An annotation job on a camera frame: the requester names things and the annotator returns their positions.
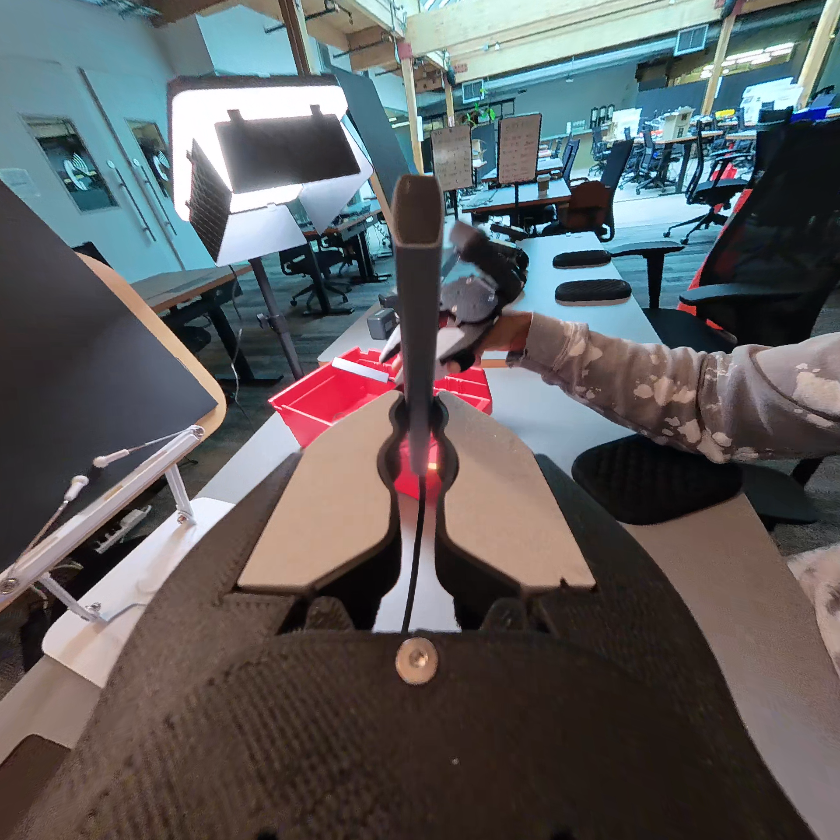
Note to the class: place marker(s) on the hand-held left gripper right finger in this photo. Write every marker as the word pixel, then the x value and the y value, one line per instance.
pixel 512 512

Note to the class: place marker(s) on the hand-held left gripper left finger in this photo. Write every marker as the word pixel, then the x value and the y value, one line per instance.
pixel 321 512

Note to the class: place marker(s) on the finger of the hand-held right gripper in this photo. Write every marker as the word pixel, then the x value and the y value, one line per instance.
pixel 392 348
pixel 449 342

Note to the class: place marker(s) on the grey USB hub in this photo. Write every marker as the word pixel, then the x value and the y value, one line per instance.
pixel 418 295

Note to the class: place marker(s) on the red plastic bin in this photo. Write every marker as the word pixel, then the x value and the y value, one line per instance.
pixel 315 400

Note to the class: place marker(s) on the person's right forearm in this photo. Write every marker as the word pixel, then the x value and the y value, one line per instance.
pixel 656 387

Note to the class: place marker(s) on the person's right hand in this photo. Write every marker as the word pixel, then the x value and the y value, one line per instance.
pixel 508 331

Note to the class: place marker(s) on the silver hub with dark print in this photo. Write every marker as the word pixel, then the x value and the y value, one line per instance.
pixel 361 369

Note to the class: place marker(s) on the black wrist rest pad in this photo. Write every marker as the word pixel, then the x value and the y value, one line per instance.
pixel 656 479
pixel 594 292
pixel 581 259

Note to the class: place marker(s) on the whiteboard easel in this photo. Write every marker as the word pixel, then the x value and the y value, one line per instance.
pixel 451 157
pixel 520 149

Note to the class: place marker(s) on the dark office desk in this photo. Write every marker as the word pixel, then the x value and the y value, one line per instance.
pixel 184 282

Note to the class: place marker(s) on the studio light panel on stand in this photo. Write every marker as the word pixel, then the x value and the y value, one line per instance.
pixel 262 164

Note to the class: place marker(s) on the orange and black office chair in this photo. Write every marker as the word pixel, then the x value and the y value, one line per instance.
pixel 774 249

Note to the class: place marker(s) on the person's patterned hoodie torso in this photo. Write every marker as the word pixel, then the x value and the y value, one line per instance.
pixel 817 604

